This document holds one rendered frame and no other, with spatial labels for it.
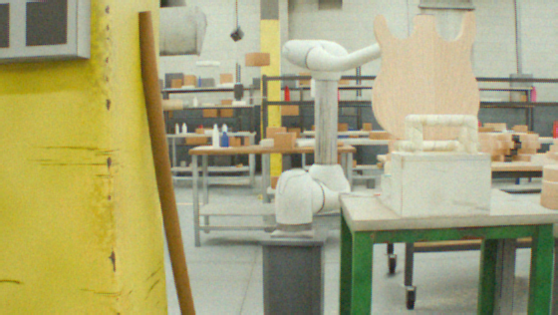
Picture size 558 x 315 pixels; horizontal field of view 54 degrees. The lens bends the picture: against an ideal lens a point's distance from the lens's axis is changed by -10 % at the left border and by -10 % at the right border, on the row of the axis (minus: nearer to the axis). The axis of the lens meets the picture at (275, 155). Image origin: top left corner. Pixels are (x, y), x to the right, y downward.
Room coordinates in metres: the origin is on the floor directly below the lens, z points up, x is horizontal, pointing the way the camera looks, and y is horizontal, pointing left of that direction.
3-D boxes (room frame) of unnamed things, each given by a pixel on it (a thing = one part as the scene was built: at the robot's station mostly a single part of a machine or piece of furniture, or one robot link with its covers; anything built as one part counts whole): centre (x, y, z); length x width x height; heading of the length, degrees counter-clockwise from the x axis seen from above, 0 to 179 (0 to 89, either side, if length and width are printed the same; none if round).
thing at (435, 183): (1.67, -0.47, 1.02); 0.27 x 0.15 x 0.17; 92
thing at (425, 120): (1.63, -0.47, 1.20); 0.20 x 0.03 x 0.03; 91
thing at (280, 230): (2.56, -0.05, 0.73); 0.22 x 0.18 x 0.06; 81
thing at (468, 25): (1.82, -0.60, 1.49); 0.07 x 0.04 x 0.10; 90
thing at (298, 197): (2.56, -0.08, 0.87); 0.18 x 0.16 x 0.22; 133
